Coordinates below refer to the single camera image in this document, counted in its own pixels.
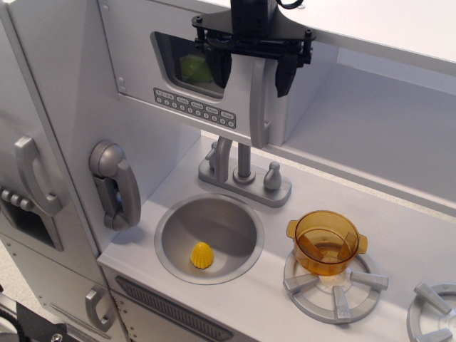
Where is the amber transparent toy pot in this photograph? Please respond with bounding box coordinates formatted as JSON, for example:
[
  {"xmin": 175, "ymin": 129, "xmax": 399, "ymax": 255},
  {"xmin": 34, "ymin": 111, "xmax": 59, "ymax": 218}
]
[{"xmin": 286, "ymin": 210, "xmax": 368, "ymax": 276}]

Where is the grey fridge handle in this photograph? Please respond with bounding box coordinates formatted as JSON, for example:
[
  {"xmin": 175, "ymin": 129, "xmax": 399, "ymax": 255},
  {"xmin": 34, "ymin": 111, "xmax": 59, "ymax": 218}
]
[
  {"xmin": 14, "ymin": 135, "xmax": 62, "ymax": 217},
  {"xmin": 85, "ymin": 285, "xmax": 115, "ymax": 333}
]

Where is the grey ice dispenser panel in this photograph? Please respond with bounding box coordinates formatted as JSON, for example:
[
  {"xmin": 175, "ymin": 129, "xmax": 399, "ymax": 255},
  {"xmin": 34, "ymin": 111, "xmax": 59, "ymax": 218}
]
[{"xmin": 1, "ymin": 185, "xmax": 63, "ymax": 252}]

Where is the green toy pear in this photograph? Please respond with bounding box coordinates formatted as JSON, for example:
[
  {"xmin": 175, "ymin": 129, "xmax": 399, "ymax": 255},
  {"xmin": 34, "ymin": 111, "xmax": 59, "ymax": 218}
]
[{"xmin": 180, "ymin": 53, "xmax": 213, "ymax": 84}]

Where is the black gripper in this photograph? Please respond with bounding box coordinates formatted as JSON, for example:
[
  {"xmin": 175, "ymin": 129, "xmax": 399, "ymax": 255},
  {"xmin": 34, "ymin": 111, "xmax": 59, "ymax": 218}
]
[{"xmin": 192, "ymin": 1, "xmax": 315, "ymax": 98}]

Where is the grey toy faucet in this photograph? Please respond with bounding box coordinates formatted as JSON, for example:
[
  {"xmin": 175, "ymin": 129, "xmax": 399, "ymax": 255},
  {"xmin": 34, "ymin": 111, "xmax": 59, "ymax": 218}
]
[{"xmin": 198, "ymin": 137, "xmax": 292, "ymax": 207}]

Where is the grey oven vent panel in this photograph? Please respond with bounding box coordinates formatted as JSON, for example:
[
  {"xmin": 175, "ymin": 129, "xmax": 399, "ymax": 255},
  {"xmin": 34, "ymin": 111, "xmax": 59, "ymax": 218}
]
[{"xmin": 115, "ymin": 276, "xmax": 233, "ymax": 341}]

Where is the yellow toy corn piece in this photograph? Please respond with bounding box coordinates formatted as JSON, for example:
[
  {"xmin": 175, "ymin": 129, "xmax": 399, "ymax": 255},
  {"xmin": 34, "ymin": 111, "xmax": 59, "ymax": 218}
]
[{"xmin": 190, "ymin": 242, "xmax": 214, "ymax": 269}]

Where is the round metal sink bowl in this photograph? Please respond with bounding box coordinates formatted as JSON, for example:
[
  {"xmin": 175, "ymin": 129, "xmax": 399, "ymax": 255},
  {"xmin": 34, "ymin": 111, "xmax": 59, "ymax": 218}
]
[{"xmin": 154, "ymin": 194, "xmax": 264, "ymax": 285}]

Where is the grey lower fridge handle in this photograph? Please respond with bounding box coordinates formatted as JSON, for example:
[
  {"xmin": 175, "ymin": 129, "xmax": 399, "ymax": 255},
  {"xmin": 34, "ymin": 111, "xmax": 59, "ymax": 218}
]
[{"xmin": 85, "ymin": 285, "xmax": 115, "ymax": 333}]

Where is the grey toy microwave door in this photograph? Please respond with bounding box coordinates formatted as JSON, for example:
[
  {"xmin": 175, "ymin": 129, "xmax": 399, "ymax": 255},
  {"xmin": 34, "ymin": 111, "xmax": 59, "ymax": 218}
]
[{"xmin": 100, "ymin": 1, "xmax": 294, "ymax": 148}]

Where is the grey upper fridge handle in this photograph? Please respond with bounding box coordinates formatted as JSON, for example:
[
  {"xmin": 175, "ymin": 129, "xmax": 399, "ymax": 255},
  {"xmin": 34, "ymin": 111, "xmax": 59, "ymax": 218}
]
[{"xmin": 14, "ymin": 135, "xmax": 62, "ymax": 217}]

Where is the grey stove burner grate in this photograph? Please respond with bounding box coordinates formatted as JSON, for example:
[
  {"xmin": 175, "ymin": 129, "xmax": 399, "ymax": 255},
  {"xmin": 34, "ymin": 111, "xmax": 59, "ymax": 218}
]
[{"xmin": 283, "ymin": 254, "xmax": 389, "ymax": 325}]

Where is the grey toy wall phone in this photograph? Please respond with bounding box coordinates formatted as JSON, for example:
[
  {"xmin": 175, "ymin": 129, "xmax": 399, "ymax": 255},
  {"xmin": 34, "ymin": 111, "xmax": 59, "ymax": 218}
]
[{"xmin": 89, "ymin": 140, "xmax": 141, "ymax": 232}]

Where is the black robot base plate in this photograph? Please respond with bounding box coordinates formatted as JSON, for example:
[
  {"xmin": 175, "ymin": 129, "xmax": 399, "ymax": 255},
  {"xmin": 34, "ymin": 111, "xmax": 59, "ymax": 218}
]
[{"xmin": 1, "ymin": 287, "xmax": 73, "ymax": 341}]

